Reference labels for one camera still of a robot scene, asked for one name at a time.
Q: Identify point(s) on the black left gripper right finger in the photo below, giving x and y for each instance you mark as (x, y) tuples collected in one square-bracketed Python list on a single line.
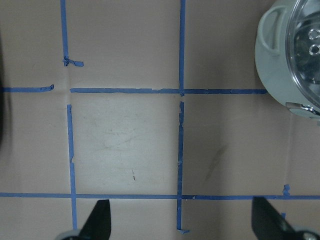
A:
[(268, 224)]

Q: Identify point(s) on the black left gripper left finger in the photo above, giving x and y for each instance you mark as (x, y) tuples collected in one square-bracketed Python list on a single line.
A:
[(98, 224)]

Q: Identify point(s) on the glass pot lid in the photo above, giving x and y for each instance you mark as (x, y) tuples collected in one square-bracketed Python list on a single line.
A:
[(303, 48)]

